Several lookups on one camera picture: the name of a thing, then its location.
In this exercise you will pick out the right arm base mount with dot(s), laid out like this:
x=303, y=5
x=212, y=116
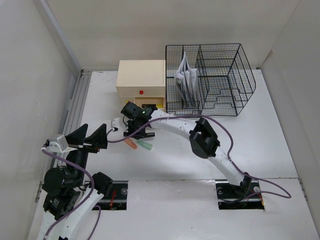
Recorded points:
x=232, y=197

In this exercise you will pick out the cream wooden drawer cabinet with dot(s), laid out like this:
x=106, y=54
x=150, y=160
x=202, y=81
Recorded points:
x=142, y=82

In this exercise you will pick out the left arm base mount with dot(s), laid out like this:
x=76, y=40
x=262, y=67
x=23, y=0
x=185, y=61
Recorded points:
x=117, y=193

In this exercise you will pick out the orange highlighter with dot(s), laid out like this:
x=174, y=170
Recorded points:
x=130, y=143

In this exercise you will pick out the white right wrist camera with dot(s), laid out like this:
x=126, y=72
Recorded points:
x=115, y=124

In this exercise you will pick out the green highlighter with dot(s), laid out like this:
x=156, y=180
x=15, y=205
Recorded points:
x=144, y=144

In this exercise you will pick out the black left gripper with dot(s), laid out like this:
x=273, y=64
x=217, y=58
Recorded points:
x=99, y=139

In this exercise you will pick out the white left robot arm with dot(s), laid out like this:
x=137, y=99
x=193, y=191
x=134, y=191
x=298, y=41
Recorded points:
x=71, y=191

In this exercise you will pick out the black wire mesh organizer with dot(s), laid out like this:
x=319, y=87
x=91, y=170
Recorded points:
x=224, y=81

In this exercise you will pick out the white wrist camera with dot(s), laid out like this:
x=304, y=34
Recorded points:
x=115, y=124
x=58, y=144

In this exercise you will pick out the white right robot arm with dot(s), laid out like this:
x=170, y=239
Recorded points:
x=202, y=137

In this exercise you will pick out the yellow black highlighter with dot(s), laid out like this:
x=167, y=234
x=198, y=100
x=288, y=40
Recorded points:
x=149, y=105

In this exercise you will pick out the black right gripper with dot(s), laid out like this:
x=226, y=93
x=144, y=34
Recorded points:
x=139, y=135

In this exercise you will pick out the white instruction booklet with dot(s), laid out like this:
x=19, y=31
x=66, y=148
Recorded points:
x=185, y=81

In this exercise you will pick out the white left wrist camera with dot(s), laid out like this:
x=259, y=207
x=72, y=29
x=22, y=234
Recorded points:
x=58, y=144

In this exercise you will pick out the aluminium rail frame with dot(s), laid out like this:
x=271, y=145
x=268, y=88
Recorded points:
x=75, y=107

